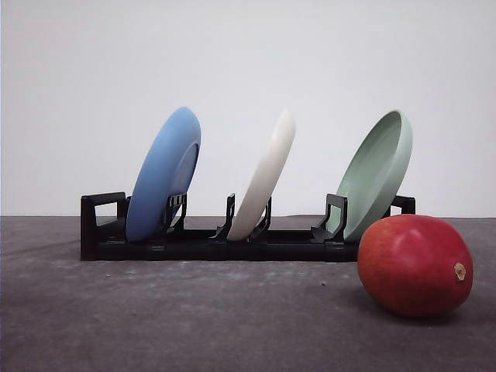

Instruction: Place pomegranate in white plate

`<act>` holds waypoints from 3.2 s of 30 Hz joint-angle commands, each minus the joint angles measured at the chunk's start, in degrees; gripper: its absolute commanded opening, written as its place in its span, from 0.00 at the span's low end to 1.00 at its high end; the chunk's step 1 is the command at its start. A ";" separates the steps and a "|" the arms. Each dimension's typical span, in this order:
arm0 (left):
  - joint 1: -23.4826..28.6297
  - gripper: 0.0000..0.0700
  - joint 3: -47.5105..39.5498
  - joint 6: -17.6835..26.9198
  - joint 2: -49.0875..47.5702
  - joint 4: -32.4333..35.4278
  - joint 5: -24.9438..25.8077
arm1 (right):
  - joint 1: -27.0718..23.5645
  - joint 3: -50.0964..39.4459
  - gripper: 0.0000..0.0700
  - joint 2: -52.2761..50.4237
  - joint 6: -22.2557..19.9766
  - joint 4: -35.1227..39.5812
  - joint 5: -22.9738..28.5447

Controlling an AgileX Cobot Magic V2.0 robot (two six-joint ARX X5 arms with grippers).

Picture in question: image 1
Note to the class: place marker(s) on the white plate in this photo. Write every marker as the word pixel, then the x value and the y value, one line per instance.
pixel 252 202

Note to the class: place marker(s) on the blue plate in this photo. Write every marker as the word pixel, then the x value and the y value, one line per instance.
pixel 166 171

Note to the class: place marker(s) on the green plate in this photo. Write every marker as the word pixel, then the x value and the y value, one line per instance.
pixel 374 177

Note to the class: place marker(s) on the black plate rack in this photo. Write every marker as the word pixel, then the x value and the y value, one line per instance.
pixel 106 235

